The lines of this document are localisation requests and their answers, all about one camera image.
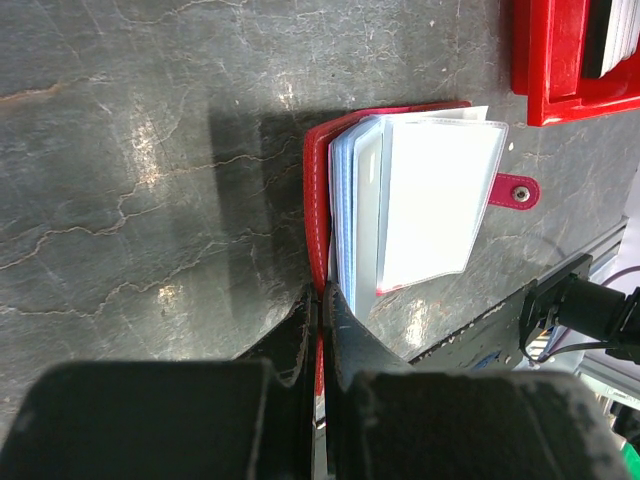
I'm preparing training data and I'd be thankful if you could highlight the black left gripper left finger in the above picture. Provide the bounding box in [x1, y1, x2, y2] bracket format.
[1, 287, 318, 479]

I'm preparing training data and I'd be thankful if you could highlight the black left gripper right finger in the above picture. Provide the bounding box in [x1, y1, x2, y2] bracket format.
[322, 284, 630, 479]

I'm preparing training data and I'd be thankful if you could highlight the red leather card holder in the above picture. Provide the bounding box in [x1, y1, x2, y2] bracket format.
[303, 102, 541, 417]

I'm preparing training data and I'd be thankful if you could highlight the red plastic bin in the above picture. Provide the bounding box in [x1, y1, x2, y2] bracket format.
[511, 0, 639, 127]

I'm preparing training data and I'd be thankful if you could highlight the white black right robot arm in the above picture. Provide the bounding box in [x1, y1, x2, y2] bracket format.
[519, 254, 639, 364]

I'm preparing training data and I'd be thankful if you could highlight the white card stack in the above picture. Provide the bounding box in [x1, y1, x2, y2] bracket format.
[581, 0, 639, 79]

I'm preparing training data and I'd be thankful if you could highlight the aluminium front frame rail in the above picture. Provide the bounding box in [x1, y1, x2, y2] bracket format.
[527, 220, 639, 443]

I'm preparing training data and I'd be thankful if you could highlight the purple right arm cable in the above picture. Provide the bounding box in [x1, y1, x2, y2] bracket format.
[599, 265, 640, 289]

